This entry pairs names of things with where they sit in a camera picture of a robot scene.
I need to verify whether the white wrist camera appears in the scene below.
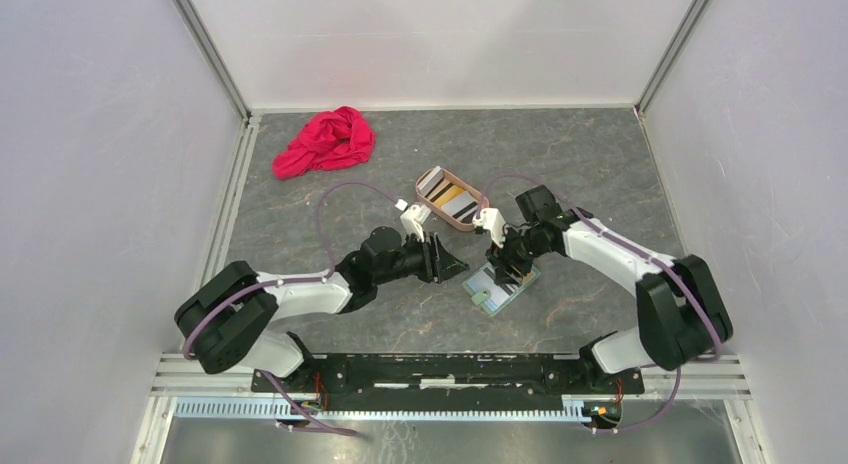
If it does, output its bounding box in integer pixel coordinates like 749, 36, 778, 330
472, 207, 506, 247
395, 199, 431, 242

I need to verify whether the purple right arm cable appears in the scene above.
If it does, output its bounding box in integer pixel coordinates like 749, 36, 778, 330
474, 176, 723, 436

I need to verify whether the stack of silver cards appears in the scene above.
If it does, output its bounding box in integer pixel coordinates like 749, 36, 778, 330
416, 166, 444, 196

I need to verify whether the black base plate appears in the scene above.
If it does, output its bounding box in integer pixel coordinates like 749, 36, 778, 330
278, 353, 645, 412

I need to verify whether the silver card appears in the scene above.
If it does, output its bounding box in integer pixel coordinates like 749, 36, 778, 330
480, 265, 537, 302

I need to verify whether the green card holder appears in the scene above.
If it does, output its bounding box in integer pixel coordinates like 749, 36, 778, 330
462, 263, 540, 316

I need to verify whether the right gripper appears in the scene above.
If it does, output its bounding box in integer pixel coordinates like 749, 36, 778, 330
485, 223, 549, 285

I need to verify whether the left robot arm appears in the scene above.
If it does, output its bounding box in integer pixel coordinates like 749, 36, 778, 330
174, 227, 469, 392

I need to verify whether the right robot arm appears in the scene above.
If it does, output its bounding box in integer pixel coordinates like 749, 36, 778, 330
472, 185, 734, 392

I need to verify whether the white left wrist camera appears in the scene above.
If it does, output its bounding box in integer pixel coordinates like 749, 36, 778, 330
395, 199, 431, 242

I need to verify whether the gold striped card in tray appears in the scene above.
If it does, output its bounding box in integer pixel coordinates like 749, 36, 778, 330
432, 182, 465, 208

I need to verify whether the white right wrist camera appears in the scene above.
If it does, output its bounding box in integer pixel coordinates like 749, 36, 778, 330
472, 207, 506, 247

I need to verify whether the white slotted cable duct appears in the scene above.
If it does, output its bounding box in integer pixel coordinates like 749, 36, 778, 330
174, 396, 616, 424

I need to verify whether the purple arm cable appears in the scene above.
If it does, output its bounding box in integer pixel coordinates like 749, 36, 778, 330
182, 181, 407, 437
474, 176, 723, 436

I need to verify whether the red crumpled cloth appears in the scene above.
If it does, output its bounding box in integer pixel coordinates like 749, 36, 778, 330
271, 106, 376, 180

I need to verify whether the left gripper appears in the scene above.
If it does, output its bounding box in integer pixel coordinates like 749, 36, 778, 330
374, 229, 470, 285

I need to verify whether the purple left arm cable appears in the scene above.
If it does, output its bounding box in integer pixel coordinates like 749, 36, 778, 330
182, 181, 407, 437

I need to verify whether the pink oval tray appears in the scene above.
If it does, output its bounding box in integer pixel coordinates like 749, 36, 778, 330
415, 166, 489, 232

